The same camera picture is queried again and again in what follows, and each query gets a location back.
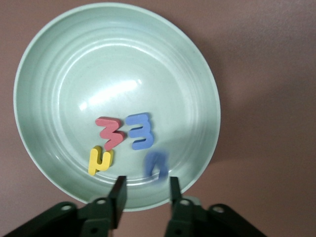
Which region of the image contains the blue foam letter g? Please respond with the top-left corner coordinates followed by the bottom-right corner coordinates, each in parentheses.
top-left (144, 149), bottom-right (171, 184)

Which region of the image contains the brown table mat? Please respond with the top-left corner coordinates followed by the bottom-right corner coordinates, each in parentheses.
top-left (0, 0), bottom-right (316, 237)

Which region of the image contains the yellow foam small h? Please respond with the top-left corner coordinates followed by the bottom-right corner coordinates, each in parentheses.
top-left (88, 145), bottom-right (114, 176)

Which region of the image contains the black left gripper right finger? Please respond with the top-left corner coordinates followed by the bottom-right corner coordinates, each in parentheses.
top-left (164, 176), bottom-right (269, 237)

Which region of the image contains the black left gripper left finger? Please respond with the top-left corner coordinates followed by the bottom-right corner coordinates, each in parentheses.
top-left (1, 175), bottom-right (128, 237)

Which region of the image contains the blue foam letter E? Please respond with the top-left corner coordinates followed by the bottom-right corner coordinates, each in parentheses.
top-left (125, 112), bottom-right (156, 151)

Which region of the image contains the small red foam letter w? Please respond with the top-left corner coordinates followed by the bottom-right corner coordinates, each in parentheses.
top-left (95, 117), bottom-right (126, 151)

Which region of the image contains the green plate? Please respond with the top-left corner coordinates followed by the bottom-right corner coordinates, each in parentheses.
top-left (13, 2), bottom-right (221, 213)

